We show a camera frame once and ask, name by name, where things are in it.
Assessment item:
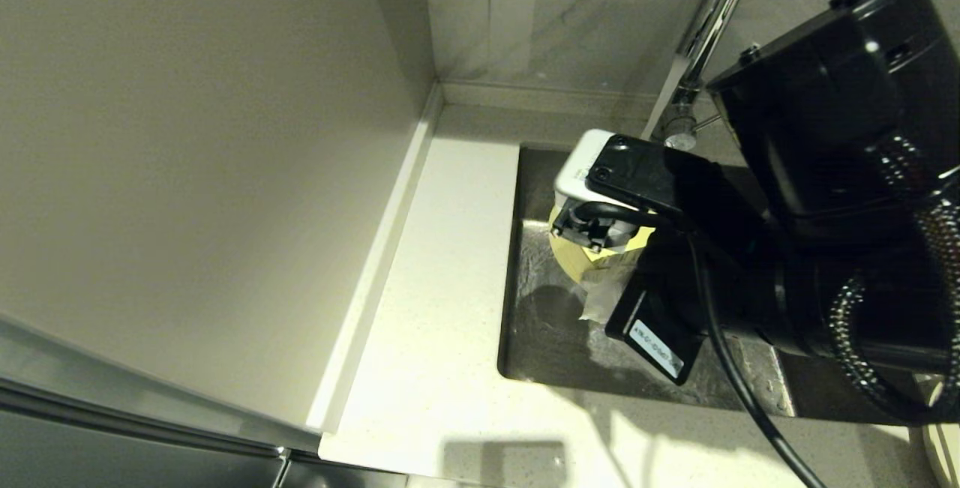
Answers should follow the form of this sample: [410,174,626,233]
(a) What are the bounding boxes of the round cream plate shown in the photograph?
[926,379,960,488]

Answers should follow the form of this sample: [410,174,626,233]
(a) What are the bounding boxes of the metal cabinet trim strip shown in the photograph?
[0,372,290,460]

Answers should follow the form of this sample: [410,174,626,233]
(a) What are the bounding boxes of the dark glossy cabinet door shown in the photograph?
[0,398,410,488]

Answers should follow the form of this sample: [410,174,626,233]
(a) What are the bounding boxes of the pale yellow bowl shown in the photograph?
[547,205,655,288]

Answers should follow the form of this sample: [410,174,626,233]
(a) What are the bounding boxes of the stainless steel sink basin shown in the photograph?
[496,143,931,425]

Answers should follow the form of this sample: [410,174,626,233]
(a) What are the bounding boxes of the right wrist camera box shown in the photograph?
[550,128,725,253]

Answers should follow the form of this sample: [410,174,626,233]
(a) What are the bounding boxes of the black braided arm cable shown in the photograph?
[827,132,960,427]

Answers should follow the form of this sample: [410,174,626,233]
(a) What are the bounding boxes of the tall pale cabinet side panel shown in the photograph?
[0,0,437,433]

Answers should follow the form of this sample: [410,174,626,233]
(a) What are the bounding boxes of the tall chrome faucet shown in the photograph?
[643,0,762,150]

